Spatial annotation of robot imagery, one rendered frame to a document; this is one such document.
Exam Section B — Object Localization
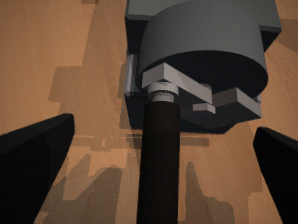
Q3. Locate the grey rectangular base plate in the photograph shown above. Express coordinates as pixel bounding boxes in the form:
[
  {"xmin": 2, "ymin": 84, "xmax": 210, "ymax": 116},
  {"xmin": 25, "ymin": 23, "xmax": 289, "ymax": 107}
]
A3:
[{"xmin": 124, "ymin": 0, "xmax": 282, "ymax": 224}]

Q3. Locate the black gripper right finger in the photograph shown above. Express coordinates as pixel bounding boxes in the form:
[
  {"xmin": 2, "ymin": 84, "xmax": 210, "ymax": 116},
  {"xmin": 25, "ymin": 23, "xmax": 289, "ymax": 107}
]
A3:
[{"xmin": 253, "ymin": 126, "xmax": 298, "ymax": 224}]

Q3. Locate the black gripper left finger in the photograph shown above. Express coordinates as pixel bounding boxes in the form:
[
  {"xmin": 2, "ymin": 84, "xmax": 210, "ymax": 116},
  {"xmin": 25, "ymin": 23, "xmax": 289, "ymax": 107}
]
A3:
[{"xmin": 0, "ymin": 113, "xmax": 75, "ymax": 224}]

